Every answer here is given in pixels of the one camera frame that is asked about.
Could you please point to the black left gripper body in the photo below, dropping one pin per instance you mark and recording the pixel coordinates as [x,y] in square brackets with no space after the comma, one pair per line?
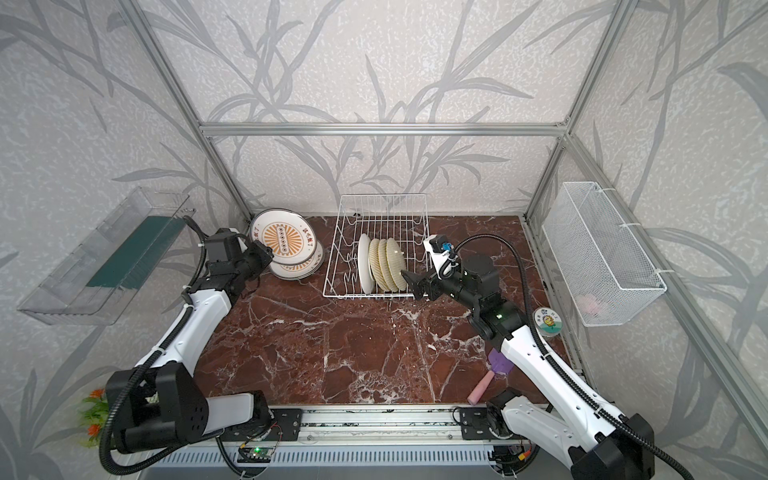
[253,261]

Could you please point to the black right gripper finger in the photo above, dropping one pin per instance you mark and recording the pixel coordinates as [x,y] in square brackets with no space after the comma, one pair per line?
[412,278]
[418,291]

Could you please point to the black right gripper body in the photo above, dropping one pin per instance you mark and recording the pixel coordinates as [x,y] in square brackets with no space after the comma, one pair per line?
[454,286]

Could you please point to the white plate with orange sunburst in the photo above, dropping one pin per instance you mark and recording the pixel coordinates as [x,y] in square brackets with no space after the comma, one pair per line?
[312,264]

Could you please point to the beige patterned plate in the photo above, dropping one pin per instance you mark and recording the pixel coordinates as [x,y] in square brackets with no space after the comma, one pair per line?
[374,265]
[396,264]
[383,262]

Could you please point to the white plate with red characters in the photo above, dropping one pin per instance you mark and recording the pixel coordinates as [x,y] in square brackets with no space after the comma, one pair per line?
[306,271]

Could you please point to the white wire dish rack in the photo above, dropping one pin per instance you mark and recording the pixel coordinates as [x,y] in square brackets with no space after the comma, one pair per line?
[376,238]

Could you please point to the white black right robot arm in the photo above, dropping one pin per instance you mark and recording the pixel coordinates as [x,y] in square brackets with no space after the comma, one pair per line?
[586,433]

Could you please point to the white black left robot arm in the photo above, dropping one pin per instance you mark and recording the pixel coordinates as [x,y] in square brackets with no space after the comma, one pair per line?
[156,407]

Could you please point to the small round patterned dish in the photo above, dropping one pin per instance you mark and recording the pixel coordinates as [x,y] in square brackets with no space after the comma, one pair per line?
[548,322]

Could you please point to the purple pink spatula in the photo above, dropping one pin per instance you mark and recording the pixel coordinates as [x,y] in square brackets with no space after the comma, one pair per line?
[499,365]

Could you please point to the pink object in basket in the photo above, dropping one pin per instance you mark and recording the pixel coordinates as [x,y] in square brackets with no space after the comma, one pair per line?
[591,306]

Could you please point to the green mat in shelf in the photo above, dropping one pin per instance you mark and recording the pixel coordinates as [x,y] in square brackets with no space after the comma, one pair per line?
[132,263]

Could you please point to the green lit circuit board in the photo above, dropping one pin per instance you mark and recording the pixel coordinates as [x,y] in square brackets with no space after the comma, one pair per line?
[256,454]

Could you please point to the potted artificial flowers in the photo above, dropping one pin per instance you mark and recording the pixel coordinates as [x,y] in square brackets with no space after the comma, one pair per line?
[93,416]

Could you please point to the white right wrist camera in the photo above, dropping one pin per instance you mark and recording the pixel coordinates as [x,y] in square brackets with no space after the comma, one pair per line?
[442,254]

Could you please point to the aluminium frame crossbar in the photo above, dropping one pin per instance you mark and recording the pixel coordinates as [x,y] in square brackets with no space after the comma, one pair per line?
[214,129]

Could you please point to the white mesh wall basket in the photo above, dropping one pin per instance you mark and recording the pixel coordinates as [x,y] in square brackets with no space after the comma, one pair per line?
[597,253]

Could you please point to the clear plastic wall shelf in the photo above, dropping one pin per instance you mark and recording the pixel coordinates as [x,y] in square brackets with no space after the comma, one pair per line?
[63,297]

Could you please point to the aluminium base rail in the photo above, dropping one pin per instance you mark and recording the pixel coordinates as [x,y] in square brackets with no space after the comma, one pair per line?
[366,437]

